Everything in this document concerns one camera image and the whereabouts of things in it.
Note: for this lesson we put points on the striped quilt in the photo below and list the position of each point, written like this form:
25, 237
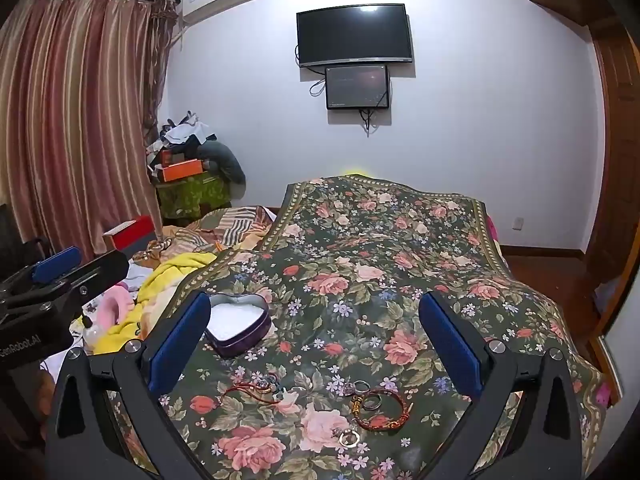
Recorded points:
235, 227

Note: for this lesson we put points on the person's left forearm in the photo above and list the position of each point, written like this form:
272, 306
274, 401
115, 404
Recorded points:
44, 391

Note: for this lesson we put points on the pile of clothes and papers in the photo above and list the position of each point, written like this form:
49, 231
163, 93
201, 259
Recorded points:
182, 132

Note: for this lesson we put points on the white wall socket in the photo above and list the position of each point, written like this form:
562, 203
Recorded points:
519, 223

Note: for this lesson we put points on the orange box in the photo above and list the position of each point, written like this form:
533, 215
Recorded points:
180, 170

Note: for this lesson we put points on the small black wall monitor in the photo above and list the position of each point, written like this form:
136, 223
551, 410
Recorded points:
357, 87

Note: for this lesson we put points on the yellow cloth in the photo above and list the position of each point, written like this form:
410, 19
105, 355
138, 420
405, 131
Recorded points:
170, 272

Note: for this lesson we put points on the wooden door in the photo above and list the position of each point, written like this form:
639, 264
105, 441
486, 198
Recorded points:
615, 160

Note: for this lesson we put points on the striped pink curtain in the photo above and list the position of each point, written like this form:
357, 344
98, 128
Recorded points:
80, 125

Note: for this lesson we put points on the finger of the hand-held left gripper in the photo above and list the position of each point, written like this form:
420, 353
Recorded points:
102, 267
56, 263

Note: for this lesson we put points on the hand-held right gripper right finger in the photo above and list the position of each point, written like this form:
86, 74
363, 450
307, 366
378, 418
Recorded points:
450, 345

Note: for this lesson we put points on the white printed cloth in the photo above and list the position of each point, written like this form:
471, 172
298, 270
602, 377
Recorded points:
137, 277

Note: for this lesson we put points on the green cloth covered cabinet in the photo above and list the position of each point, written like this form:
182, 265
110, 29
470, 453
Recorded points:
192, 195

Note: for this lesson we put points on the red and gold bangle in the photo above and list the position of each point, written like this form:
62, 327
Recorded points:
385, 422

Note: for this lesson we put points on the red box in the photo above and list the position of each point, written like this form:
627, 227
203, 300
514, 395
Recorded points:
135, 232

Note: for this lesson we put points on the large black wall television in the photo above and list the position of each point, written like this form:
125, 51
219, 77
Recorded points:
355, 35

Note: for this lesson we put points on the floral blanket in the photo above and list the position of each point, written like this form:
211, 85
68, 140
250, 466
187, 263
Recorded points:
380, 260

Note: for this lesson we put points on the purple heart-shaped tin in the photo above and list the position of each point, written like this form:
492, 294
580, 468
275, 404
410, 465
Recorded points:
235, 320

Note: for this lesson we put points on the pink cloth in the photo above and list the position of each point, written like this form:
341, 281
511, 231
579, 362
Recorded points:
494, 227

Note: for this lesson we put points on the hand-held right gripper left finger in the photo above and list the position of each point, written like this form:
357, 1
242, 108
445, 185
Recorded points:
180, 345

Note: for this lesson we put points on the black chair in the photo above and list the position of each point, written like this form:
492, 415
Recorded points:
20, 232

